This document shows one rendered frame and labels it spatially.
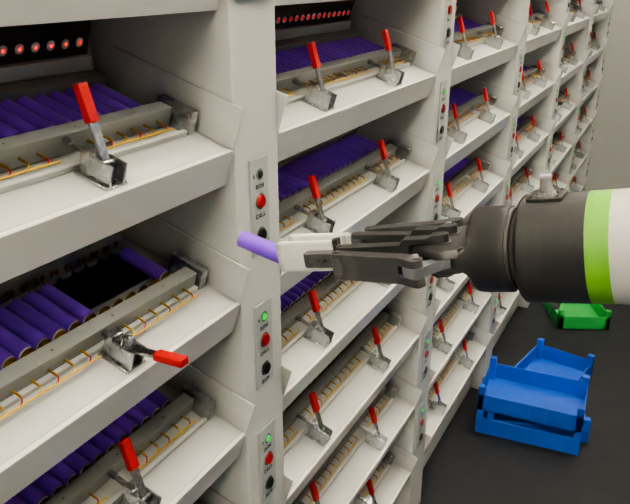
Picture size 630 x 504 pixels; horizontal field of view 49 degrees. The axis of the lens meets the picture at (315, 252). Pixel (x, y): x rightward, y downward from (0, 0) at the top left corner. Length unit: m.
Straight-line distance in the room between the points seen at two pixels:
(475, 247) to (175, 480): 0.48
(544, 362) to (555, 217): 2.11
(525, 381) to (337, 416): 1.16
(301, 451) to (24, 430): 0.64
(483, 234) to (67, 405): 0.40
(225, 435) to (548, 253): 0.53
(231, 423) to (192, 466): 0.09
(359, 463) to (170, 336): 0.80
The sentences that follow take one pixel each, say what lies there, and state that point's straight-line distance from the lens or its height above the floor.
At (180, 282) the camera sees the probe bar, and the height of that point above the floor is 0.97.
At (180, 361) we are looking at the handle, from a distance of 0.69.
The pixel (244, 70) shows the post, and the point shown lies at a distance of 0.80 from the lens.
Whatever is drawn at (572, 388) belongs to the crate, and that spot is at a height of 0.10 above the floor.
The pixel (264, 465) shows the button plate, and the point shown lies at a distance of 1.03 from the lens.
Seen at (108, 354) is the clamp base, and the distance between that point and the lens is 0.75.
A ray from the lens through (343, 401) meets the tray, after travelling 1.34.
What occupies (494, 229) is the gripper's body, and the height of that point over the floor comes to 1.11.
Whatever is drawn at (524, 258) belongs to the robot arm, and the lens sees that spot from 0.57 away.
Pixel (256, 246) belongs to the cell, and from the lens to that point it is 0.72.
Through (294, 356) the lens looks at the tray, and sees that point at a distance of 1.10.
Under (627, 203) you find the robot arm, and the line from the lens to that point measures 0.57.
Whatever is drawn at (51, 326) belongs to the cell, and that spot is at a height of 0.98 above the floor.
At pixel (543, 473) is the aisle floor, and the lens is 2.16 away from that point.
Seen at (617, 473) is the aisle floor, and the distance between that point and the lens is 2.23.
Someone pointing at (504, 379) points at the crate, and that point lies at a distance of 2.38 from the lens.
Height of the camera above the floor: 1.31
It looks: 22 degrees down
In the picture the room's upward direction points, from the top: straight up
